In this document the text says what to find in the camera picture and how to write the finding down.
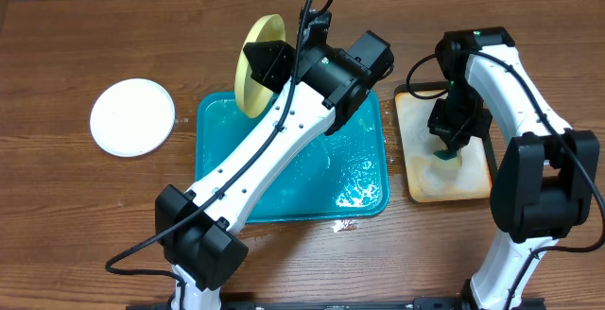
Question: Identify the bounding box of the green yellow sponge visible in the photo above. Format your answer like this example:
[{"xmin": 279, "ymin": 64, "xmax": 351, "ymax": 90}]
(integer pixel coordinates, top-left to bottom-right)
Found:
[{"xmin": 433, "ymin": 148, "xmax": 460, "ymax": 164}]

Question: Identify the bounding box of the yellow-green plate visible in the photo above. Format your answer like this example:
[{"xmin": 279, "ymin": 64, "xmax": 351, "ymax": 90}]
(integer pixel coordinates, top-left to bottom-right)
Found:
[{"xmin": 234, "ymin": 14, "xmax": 285, "ymax": 118}]

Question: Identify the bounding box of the white plate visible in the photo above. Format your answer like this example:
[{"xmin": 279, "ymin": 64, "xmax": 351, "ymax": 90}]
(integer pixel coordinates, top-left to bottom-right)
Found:
[{"xmin": 90, "ymin": 78, "xmax": 176, "ymax": 158}]

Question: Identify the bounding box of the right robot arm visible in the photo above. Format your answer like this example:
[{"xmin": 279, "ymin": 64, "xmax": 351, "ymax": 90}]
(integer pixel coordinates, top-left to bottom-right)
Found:
[{"xmin": 427, "ymin": 26, "xmax": 604, "ymax": 309}]

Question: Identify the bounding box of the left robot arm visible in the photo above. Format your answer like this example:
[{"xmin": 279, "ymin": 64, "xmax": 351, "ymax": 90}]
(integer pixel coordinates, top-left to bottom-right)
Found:
[{"xmin": 155, "ymin": 12, "xmax": 394, "ymax": 309}]

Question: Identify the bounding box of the black baking tray with suds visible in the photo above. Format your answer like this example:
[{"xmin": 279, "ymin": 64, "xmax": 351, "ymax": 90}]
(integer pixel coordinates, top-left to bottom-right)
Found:
[{"xmin": 394, "ymin": 82, "xmax": 496, "ymax": 203}]

